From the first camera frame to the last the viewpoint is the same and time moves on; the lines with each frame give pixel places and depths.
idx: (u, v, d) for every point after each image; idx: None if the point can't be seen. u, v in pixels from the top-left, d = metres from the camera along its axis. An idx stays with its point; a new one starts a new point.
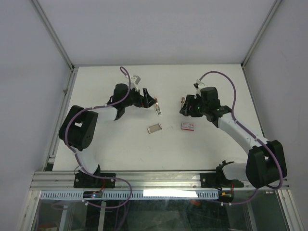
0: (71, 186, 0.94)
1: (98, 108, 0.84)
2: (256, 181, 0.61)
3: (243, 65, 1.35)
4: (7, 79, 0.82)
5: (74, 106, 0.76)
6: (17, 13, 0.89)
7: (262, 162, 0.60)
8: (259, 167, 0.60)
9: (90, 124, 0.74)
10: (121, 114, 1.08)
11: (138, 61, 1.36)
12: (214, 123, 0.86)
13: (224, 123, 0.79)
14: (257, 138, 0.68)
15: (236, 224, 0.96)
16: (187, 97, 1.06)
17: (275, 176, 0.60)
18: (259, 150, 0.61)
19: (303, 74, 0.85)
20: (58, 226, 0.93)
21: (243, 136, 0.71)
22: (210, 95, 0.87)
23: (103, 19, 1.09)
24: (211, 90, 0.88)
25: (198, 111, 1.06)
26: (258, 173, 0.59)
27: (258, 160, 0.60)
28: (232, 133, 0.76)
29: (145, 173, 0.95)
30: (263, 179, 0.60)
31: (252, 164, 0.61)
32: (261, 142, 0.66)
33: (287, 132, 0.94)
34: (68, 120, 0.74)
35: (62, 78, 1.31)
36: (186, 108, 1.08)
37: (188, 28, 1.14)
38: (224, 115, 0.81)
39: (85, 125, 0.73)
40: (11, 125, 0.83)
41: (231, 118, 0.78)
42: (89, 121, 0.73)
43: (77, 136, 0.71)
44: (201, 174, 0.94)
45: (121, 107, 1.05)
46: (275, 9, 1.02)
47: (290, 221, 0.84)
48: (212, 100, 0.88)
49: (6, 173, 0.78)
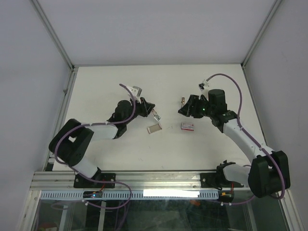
0: (71, 186, 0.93)
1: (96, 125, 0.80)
2: (258, 190, 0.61)
3: (243, 65, 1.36)
4: (7, 78, 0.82)
5: (72, 120, 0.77)
6: (17, 13, 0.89)
7: (265, 173, 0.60)
8: (262, 176, 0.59)
9: (82, 142, 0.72)
10: (121, 133, 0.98)
11: (139, 61, 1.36)
12: (219, 128, 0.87)
13: (229, 129, 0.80)
14: (262, 147, 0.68)
15: (236, 225, 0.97)
16: (191, 97, 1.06)
17: (277, 186, 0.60)
18: (263, 160, 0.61)
19: (303, 73, 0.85)
20: (58, 226, 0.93)
21: (248, 145, 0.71)
22: (219, 98, 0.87)
23: (103, 19, 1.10)
24: (220, 93, 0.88)
25: (200, 112, 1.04)
26: (261, 183, 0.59)
27: (261, 170, 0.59)
28: (237, 140, 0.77)
29: (145, 173, 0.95)
30: (265, 189, 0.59)
31: (255, 173, 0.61)
32: (265, 152, 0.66)
33: (287, 132, 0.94)
34: (63, 133, 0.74)
35: (62, 78, 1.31)
36: (188, 108, 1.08)
37: (188, 28, 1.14)
38: (230, 121, 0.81)
39: (78, 141, 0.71)
40: (11, 125, 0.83)
41: (237, 124, 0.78)
42: (83, 137, 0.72)
43: (67, 152, 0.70)
44: (201, 174, 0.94)
45: (122, 125, 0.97)
46: (276, 9, 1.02)
47: (290, 221, 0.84)
48: (220, 103, 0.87)
49: (5, 172, 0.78)
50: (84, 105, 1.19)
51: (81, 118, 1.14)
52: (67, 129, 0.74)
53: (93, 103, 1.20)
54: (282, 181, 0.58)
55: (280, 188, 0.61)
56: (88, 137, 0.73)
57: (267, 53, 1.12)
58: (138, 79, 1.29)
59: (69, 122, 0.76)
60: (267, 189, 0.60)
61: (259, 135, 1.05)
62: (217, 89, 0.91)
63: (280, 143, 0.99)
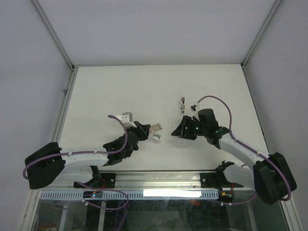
0: (71, 186, 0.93)
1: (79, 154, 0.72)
2: (267, 196, 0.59)
3: (243, 65, 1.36)
4: (7, 78, 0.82)
5: (54, 143, 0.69)
6: (17, 13, 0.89)
7: (269, 176, 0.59)
8: (266, 181, 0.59)
9: (50, 173, 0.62)
10: (115, 162, 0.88)
11: (139, 61, 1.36)
12: (216, 145, 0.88)
13: (224, 144, 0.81)
14: (258, 153, 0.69)
15: (236, 225, 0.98)
16: (184, 118, 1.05)
17: (285, 189, 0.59)
18: (263, 165, 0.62)
19: (303, 73, 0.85)
20: (58, 226, 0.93)
21: (246, 154, 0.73)
22: (209, 117, 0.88)
23: (103, 19, 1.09)
24: (209, 112, 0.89)
25: (195, 132, 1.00)
26: (267, 187, 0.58)
27: (263, 174, 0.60)
28: (234, 152, 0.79)
29: (145, 173, 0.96)
30: (274, 192, 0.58)
31: (259, 178, 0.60)
32: (263, 157, 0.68)
33: (288, 132, 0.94)
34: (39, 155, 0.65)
35: (62, 78, 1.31)
36: (182, 129, 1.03)
37: (188, 28, 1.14)
38: (223, 135, 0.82)
39: (46, 169, 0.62)
40: (11, 125, 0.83)
41: (231, 138, 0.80)
42: (54, 166, 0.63)
43: (32, 177, 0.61)
44: (201, 174, 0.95)
45: (117, 156, 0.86)
46: (276, 9, 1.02)
47: (290, 221, 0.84)
48: (211, 121, 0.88)
49: (5, 172, 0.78)
50: (84, 105, 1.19)
51: (81, 119, 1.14)
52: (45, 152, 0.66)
53: (93, 103, 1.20)
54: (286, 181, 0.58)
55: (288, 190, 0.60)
56: (60, 168, 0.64)
57: (267, 53, 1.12)
58: (137, 80, 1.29)
59: (49, 144, 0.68)
60: (276, 192, 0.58)
61: (259, 135, 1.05)
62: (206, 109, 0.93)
63: (280, 143, 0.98)
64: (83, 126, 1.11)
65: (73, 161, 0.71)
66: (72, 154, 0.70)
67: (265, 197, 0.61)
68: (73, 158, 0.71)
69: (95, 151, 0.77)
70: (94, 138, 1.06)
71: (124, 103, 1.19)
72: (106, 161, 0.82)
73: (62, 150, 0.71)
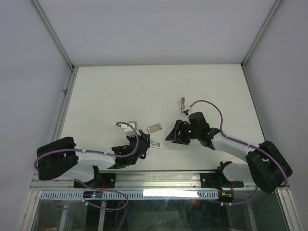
0: (71, 186, 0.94)
1: (90, 152, 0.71)
2: (265, 184, 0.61)
3: (243, 65, 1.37)
4: (7, 78, 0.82)
5: (69, 137, 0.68)
6: (17, 13, 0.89)
7: (263, 166, 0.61)
8: (262, 171, 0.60)
9: (61, 166, 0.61)
10: (119, 167, 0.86)
11: (139, 61, 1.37)
12: (210, 146, 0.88)
13: (217, 143, 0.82)
14: (249, 144, 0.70)
15: (236, 224, 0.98)
16: (177, 122, 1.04)
17: (280, 175, 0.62)
18: (256, 155, 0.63)
19: (303, 74, 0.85)
20: (58, 226, 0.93)
21: (237, 147, 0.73)
22: (199, 120, 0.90)
23: (103, 19, 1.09)
24: (198, 115, 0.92)
25: (188, 135, 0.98)
26: (263, 176, 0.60)
27: (258, 164, 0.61)
28: (228, 149, 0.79)
29: (145, 173, 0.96)
30: (270, 180, 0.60)
31: (254, 169, 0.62)
32: (254, 147, 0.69)
33: (288, 132, 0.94)
34: (53, 146, 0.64)
35: (62, 78, 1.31)
36: (175, 133, 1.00)
37: (188, 28, 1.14)
38: (215, 135, 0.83)
39: (58, 163, 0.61)
40: (10, 125, 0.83)
41: (221, 135, 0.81)
42: (65, 162, 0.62)
43: (44, 168, 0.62)
44: (201, 174, 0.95)
45: (123, 161, 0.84)
46: (275, 9, 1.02)
47: (290, 222, 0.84)
48: (202, 124, 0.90)
49: (5, 173, 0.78)
50: (84, 105, 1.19)
51: (81, 119, 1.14)
52: (60, 145, 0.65)
53: (94, 103, 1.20)
54: (280, 168, 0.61)
55: (283, 177, 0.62)
56: (71, 165, 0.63)
57: (267, 53, 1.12)
58: (138, 80, 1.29)
59: (67, 138, 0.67)
60: (272, 179, 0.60)
61: (259, 135, 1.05)
62: (196, 112, 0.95)
63: (280, 143, 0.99)
64: (83, 126, 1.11)
65: (84, 159, 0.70)
66: (85, 151, 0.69)
67: (263, 185, 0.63)
68: (85, 156, 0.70)
69: (105, 153, 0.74)
70: (94, 138, 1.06)
71: (124, 103, 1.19)
72: (112, 164, 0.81)
73: (76, 146, 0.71)
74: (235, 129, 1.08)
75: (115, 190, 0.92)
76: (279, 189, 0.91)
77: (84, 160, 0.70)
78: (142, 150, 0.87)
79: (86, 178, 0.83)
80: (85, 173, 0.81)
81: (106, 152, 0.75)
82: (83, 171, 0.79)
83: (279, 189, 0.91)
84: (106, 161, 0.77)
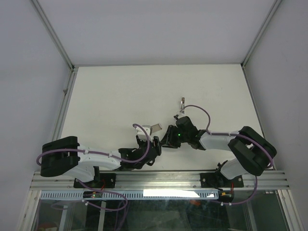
0: (71, 186, 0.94)
1: (94, 153, 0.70)
2: (254, 168, 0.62)
3: (243, 65, 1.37)
4: (7, 78, 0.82)
5: (73, 137, 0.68)
6: (17, 13, 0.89)
7: (247, 150, 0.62)
8: (247, 155, 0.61)
9: (63, 166, 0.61)
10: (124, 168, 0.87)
11: (140, 61, 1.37)
12: (201, 147, 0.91)
13: (206, 142, 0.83)
14: (230, 133, 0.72)
15: (236, 225, 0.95)
16: (169, 127, 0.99)
17: (266, 156, 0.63)
18: (237, 141, 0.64)
19: (303, 74, 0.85)
20: (58, 226, 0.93)
21: (222, 139, 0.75)
22: (187, 124, 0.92)
23: (104, 19, 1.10)
24: (186, 119, 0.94)
25: (178, 139, 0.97)
26: (249, 160, 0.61)
27: (241, 150, 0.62)
28: (216, 144, 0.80)
29: (145, 173, 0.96)
30: (257, 163, 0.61)
31: (239, 156, 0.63)
32: (235, 134, 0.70)
33: (288, 132, 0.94)
34: (57, 145, 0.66)
35: (62, 77, 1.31)
36: (167, 137, 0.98)
37: (189, 29, 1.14)
38: (202, 136, 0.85)
39: (60, 162, 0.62)
40: (11, 125, 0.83)
41: (207, 133, 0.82)
42: (66, 162, 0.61)
43: (47, 166, 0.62)
44: (201, 174, 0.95)
45: (129, 165, 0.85)
46: (275, 9, 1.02)
47: (290, 222, 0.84)
48: (190, 128, 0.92)
49: (5, 173, 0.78)
50: (85, 105, 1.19)
51: (81, 118, 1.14)
52: (64, 144, 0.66)
53: (94, 103, 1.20)
54: (263, 149, 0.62)
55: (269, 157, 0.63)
56: (72, 165, 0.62)
57: (267, 53, 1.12)
58: (138, 79, 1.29)
59: (70, 138, 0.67)
60: (259, 161, 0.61)
61: None
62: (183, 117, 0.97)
63: (280, 143, 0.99)
64: (83, 125, 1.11)
65: (87, 160, 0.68)
66: (88, 152, 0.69)
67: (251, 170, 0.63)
68: (88, 157, 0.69)
69: (110, 154, 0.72)
70: (94, 137, 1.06)
71: (124, 103, 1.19)
72: (117, 166, 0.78)
73: (80, 147, 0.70)
74: (235, 129, 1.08)
75: (115, 192, 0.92)
76: (279, 189, 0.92)
77: (87, 160, 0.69)
78: (151, 158, 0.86)
79: (85, 178, 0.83)
80: (85, 173, 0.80)
81: (111, 154, 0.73)
82: (84, 172, 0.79)
83: (279, 188, 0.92)
84: (109, 164, 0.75)
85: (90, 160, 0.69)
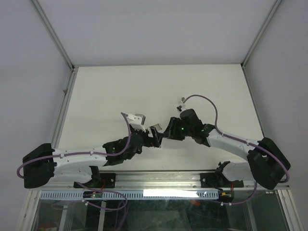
0: (72, 186, 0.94)
1: (73, 155, 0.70)
2: (266, 182, 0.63)
3: (243, 65, 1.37)
4: (7, 78, 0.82)
5: (44, 145, 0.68)
6: (17, 13, 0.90)
7: (264, 164, 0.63)
8: (263, 169, 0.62)
9: (44, 172, 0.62)
10: (115, 163, 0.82)
11: (139, 61, 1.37)
12: (204, 144, 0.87)
13: (214, 141, 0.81)
14: (248, 141, 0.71)
15: (236, 225, 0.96)
16: (171, 119, 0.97)
17: (281, 171, 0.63)
18: (256, 153, 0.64)
19: (303, 73, 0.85)
20: (58, 226, 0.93)
21: (236, 145, 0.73)
22: (192, 117, 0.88)
23: (103, 19, 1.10)
24: (191, 112, 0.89)
25: (181, 134, 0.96)
26: (264, 174, 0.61)
27: (258, 162, 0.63)
28: (225, 147, 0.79)
29: (145, 173, 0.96)
30: (271, 178, 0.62)
31: (255, 168, 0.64)
32: (253, 144, 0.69)
33: (288, 132, 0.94)
34: (33, 155, 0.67)
35: (62, 77, 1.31)
36: (169, 130, 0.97)
37: (188, 29, 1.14)
38: (210, 133, 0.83)
39: (37, 172, 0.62)
40: (10, 125, 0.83)
41: (217, 133, 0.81)
42: (44, 171, 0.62)
43: (29, 176, 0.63)
44: (201, 174, 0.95)
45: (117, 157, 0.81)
46: (275, 9, 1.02)
47: (290, 222, 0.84)
48: (195, 121, 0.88)
49: (5, 172, 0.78)
50: (85, 105, 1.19)
51: (81, 119, 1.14)
52: (38, 153, 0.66)
53: (93, 103, 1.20)
54: (281, 164, 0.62)
55: (284, 172, 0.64)
56: (50, 172, 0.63)
57: (267, 53, 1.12)
58: (138, 80, 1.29)
59: (43, 146, 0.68)
60: (274, 177, 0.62)
61: (260, 135, 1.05)
62: (187, 109, 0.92)
63: (280, 143, 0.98)
64: (83, 126, 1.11)
65: (65, 163, 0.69)
66: (64, 156, 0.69)
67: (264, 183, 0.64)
68: (66, 160, 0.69)
69: (91, 152, 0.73)
70: (94, 137, 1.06)
71: (124, 103, 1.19)
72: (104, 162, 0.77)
73: (56, 151, 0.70)
74: (235, 129, 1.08)
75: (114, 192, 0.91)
76: (279, 189, 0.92)
77: (67, 163, 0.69)
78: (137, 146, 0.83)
79: (83, 179, 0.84)
80: (80, 174, 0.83)
81: (92, 152, 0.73)
82: (76, 173, 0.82)
83: (279, 188, 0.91)
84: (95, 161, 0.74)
85: (69, 162, 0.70)
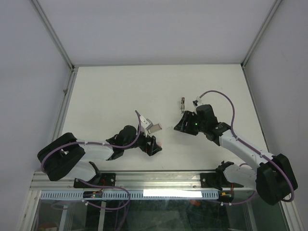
0: (71, 186, 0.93)
1: (93, 143, 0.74)
2: (270, 197, 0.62)
3: (243, 65, 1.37)
4: (7, 78, 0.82)
5: (67, 134, 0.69)
6: (18, 13, 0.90)
7: (273, 180, 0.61)
8: (271, 185, 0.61)
9: (72, 159, 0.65)
10: (116, 156, 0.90)
11: (139, 61, 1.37)
12: (215, 141, 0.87)
13: (224, 141, 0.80)
14: (262, 154, 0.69)
15: (236, 225, 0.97)
16: (185, 112, 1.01)
17: (287, 191, 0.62)
18: (267, 168, 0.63)
19: (303, 73, 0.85)
20: (58, 226, 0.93)
21: (249, 154, 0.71)
22: (207, 113, 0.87)
23: (103, 19, 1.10)
24: (207, 107, 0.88)
25: (195, 129, 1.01)
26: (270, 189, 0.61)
27: (267, 177, 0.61)
28: (235, 151, 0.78)
29: (145, 173, 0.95)
30: (276, 195, 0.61)
31: (263, 181, 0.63)
32: (266, 158, 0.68)
33: (287, 132, 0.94)
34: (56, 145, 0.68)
35: (62, 78, 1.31)
36: (182, 123, 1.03)
37: (189, 29, 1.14)
38: (224, 134, 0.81)
39: (66, 158, 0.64)
40: (10, 125, 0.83)
41: (232, 135, 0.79)
42: (71, 156, 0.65)
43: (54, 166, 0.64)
44: (201, 174, 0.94)
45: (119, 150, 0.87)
46: (275, 8, 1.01)
47: (290, 222, 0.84)
48: (210, 117, 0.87)
49: (4, 173, 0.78)
50: (84, 105, 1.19)
51: (81, 119, 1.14)
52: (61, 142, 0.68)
53: (93, 103, 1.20)
54: (289, 184, 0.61)
55: (290, 192, 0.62)
56: (78, 156, 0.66)
57: (267, 53, 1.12)
58: (138, 80, 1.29)
59: (66, 134, 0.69)
60: (278, 195, 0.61)
61: (259, 135, 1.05)
62: (204, 104, 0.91)
63: (280, 143, 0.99)
64: (83, 126, 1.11)
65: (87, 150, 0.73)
66: (87, 143, 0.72)
67: (268, 198, 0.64)
68: (88, 147, 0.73)
69: (103, 143, 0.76)
70: (95, 137, 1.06)
71: (124, 103, 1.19)
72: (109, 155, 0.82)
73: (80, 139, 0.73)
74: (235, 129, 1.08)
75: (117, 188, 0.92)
76: None
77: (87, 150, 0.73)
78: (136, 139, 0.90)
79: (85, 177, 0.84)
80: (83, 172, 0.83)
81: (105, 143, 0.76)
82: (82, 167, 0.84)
83: None
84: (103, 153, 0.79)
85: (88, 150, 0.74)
